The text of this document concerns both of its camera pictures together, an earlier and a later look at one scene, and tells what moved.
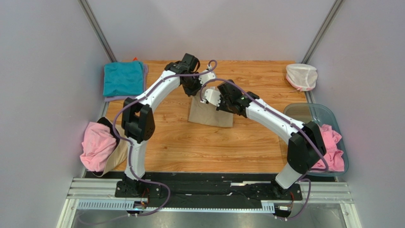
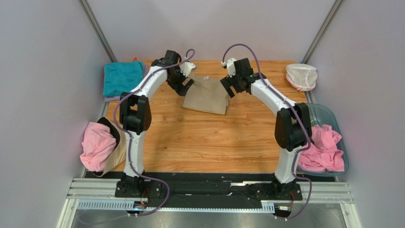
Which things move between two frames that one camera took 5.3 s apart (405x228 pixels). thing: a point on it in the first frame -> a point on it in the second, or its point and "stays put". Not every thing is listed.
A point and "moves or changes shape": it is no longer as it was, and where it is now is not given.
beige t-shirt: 206,113 moves or changes shape
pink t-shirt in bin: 333,156 stays put
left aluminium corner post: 94,24 stays put
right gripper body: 222,103 -> 231,84
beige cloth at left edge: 118,156 stays put
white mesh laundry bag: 301,77 stays put
